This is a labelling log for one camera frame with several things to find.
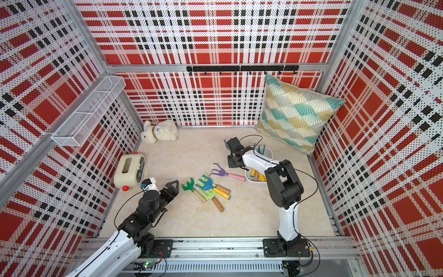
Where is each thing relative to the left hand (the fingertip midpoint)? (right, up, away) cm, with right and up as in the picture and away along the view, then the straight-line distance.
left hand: (178, 184), depth 84 cm
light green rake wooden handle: (+40, +2, +11) cm, 42 cm away
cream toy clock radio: (-27, +6, +5) cm, 28 cm away
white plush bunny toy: (-18, +29, +23) cm, 41 cm away
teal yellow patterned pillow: (+60, +34, +7) cm, 69 cm away
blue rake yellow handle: (+38, +4, +12) cm, 40 cm away
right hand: (+29, +10, +13) cm, 34 cm away
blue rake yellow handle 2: (+43, +1, +9) cm, 44 cm away
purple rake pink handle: (+21, +3, +15) cm, 26 cm away
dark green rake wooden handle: (+3, -3, +10) cm, 11 cm away
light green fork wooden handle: (+14, -7, +6) cm, 17 cm away
